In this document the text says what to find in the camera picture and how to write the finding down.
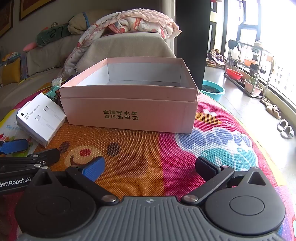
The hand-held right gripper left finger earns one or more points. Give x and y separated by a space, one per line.
94 168

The green plush toy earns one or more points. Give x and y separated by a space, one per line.
52 33

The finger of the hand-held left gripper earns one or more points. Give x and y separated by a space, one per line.
13 146
46 155

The red plastic basin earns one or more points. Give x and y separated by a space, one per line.
234 73

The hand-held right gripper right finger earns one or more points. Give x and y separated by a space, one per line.
205 166

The white shoe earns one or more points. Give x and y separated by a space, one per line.
288 132
282 125

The tan shoe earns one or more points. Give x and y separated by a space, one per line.
265 101
274 112

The pink cardboard box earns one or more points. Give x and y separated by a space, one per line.
129 111

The yellow cushion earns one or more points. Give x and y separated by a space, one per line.
10 71

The framed wall picture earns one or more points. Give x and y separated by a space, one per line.
5 16
32 8

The pink plush toy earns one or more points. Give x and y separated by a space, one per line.
30 46

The teal tape roll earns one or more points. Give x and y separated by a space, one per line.
52 93

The metal shelf rack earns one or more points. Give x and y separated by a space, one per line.
266 69

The teal plastic basin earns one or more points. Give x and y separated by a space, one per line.
214 91

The colourful play mat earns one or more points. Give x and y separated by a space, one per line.
143 157

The small chair with plush toys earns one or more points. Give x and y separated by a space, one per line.
216 59

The printed pink blanket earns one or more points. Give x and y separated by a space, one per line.
143 20

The beige sofa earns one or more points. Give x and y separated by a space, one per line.
129 44

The blue book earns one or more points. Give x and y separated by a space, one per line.
23 66

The beige pillow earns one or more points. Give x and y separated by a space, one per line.
77 23

